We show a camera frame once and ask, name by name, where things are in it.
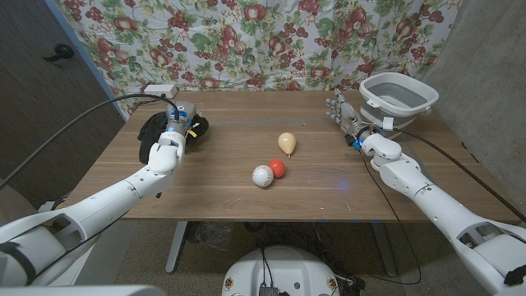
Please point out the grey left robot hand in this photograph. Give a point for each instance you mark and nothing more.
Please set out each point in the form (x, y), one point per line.
(181, 117)

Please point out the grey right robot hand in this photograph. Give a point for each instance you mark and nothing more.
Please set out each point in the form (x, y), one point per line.
(347, 117)

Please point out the black shorts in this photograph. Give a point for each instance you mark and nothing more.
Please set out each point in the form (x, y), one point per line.
(152, 127)

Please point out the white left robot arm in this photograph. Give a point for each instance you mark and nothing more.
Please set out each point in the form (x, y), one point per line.
(102, 205)

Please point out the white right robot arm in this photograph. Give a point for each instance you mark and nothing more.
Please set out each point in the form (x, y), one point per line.
(431, 197)

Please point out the red ball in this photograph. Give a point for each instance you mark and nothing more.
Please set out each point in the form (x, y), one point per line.
(278, 167)

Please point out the white baseball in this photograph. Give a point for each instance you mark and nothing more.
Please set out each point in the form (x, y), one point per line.
(263, 176)

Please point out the white power strip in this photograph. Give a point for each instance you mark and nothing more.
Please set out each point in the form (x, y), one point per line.
(160, 89)

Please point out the white grey collapsible tub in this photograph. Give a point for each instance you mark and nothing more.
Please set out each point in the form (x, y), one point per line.
(394, 94)

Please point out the beige toy pear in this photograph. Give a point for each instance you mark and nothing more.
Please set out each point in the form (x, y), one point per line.
(287, 142)

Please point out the grey tape strip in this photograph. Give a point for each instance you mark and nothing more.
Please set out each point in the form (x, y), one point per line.
(267, 122)

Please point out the floral fruit print backdrop cloth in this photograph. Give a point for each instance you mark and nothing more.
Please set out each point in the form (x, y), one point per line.
(246, 41)

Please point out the table leg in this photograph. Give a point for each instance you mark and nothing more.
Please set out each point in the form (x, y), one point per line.
(174, 251)
(384, 246)

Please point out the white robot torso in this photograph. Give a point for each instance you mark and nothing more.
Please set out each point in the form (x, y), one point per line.
(287, 271)

